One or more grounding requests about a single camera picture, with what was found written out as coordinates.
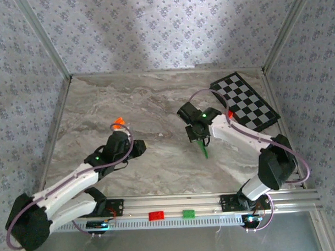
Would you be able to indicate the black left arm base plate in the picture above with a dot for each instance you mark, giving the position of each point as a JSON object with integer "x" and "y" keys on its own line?
{"x": 116, "y": 207}

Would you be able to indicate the red toy brick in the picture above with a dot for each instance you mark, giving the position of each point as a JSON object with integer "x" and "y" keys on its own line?
{"x": 156, "y": 215}

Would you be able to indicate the black and grey chessboard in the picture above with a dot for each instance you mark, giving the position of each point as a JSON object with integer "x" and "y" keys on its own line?
{"x": 243, "y": 100}

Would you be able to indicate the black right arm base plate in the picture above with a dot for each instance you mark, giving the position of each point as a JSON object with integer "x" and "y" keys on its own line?
{"x": 228, "y": 203}

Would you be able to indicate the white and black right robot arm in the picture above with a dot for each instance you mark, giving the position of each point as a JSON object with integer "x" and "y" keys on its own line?
{"x": 225, "y": 130}

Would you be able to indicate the aluminium table side rail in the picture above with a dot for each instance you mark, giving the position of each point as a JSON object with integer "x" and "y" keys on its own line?
{"x": 274, "y": 99}
{"x": 56, "y": 135}

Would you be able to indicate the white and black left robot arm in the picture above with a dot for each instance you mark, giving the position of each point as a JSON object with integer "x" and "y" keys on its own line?
{"x": 65, "y": 187}

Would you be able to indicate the long aluminium mounting rail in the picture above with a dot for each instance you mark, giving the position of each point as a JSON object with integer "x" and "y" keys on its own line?
{"x": 170, "y": 205}

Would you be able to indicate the aluminium frame post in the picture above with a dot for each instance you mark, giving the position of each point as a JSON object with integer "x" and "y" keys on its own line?
{"x": 286, "y": 30}
{"x": 44, "y": 39}

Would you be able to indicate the red plastic block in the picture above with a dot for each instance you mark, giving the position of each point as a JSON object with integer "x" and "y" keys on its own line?
{"x": 231, "y": 115}

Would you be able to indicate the orange curved plastic block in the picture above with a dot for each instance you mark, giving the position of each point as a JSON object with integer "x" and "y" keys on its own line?
{"x": 119, "y": 121}

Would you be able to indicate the green toy brick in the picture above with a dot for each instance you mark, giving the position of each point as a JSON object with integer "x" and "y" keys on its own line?
{"x": 188, "y": 214}

